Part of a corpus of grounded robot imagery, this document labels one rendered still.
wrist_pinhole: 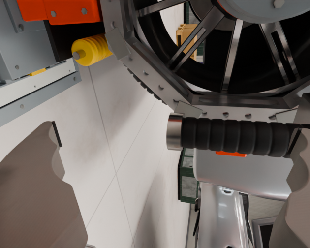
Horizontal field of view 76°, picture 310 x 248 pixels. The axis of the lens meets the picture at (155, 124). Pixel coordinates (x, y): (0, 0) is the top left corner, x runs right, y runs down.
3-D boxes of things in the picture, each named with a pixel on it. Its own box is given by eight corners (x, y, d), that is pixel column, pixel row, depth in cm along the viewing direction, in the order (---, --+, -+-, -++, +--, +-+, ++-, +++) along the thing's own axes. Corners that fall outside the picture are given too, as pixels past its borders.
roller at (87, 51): (120, 46, 69) (136, 46, 68) (68, 69, 44) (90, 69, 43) (117, 27, 66) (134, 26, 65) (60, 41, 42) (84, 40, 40)
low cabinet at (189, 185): (184, 135, 768) (202, 136, 750) (184, 167, 856) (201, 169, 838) (177, 167, 622) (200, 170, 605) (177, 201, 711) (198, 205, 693)
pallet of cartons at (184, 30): (181, 64, 567) (196, 64, 556) (177, 80, 508) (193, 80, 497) (180, 20, 488) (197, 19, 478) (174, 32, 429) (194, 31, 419)
